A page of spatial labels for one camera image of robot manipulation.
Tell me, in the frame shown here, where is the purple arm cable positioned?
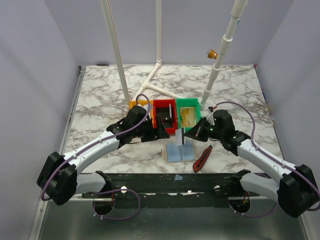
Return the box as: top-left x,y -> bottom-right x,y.
41,93 -> 153,221
208,101 -> 320,218

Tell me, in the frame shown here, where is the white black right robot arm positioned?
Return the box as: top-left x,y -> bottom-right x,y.
184,109 -> 320,218

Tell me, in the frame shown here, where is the red black utility knife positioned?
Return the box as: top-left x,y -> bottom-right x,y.
192,145 -> 213,173

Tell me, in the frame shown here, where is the white PVC pipe frame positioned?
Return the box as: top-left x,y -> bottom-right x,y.
100,0 -> 248,110

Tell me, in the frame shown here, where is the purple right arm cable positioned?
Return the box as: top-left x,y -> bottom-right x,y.
208,101 -> 320,218

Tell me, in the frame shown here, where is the gold card in green bin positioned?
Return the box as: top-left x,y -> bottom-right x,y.
180,107 -> 197,128

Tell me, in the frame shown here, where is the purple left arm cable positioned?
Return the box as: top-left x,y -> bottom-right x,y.
41,93 -> 153,221

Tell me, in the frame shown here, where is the silver card with magstripe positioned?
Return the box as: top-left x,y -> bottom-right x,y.
175,127 -> 186,147

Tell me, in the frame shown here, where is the black VIP card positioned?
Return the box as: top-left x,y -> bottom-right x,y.
156,107 -> 174,129

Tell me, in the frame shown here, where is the red plastic bin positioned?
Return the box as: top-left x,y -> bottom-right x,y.
153,99 -> 178,136

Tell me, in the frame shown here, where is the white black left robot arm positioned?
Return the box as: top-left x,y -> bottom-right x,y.
36,105 -> 170,206

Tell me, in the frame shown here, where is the green plastic bin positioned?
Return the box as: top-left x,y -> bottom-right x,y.
175,98 -> 202,131

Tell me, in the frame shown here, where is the yellow plastic bin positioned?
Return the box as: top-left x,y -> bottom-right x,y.
129,100 -> 154,120

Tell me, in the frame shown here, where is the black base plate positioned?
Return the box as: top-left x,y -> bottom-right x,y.
82,172 -> 261,208

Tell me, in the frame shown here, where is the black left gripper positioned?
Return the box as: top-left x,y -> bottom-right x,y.
133,115 -> 170,143

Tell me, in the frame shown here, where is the orange knob on pipe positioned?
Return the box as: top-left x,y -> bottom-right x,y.
207,49 -> 219,60

